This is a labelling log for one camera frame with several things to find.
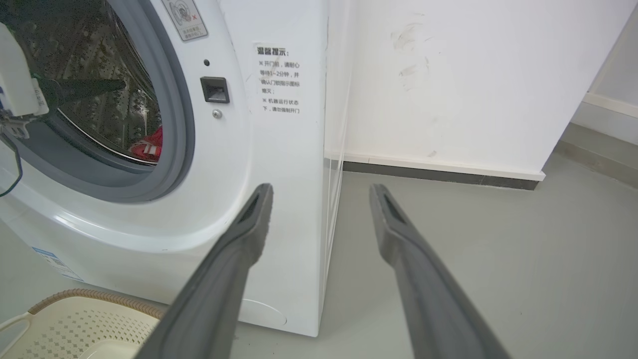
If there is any white Chinese notice sticker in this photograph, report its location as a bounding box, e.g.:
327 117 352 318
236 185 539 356
253 42 305 117

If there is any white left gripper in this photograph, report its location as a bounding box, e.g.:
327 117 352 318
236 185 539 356
0 22 126 139

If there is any thin black cable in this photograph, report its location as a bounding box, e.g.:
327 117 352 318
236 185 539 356
0 131 23 197

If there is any white front-load washing machine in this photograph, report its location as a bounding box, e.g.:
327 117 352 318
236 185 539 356
0 0 350 338

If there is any grey warning label sticker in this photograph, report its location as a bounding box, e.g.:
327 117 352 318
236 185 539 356
161 0 209 42

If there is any red garment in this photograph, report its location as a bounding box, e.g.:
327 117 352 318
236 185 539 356
129 126 163 163

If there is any cream plastic laundry basket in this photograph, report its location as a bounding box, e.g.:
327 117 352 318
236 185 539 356
0 289 166 359

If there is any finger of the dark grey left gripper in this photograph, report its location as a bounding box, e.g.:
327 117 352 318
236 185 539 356
135 183 274 359

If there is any blue energy label sticker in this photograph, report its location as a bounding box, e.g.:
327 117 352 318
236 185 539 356
31 247 84 283

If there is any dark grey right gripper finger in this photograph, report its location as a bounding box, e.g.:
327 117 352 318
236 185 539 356
369 183 511 359

